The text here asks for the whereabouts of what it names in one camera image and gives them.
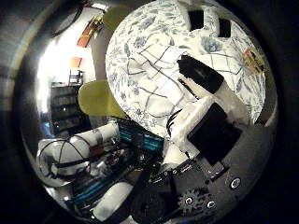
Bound white cloth with grid lines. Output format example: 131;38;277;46
125;40;247;120

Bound black control box, blue lights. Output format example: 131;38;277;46
117;119;166;154

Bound yellow-green chair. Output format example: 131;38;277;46
78;78;126;119
102;4;134;32

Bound blue floral tablecloth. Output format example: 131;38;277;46
105;0;267;138

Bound dark shelf unit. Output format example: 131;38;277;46
50;81;92;138

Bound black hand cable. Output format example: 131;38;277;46
165;108;184;138

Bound blue cable bundle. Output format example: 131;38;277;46
74;178;108;204

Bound orange wall board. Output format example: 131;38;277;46
76;16;104;49

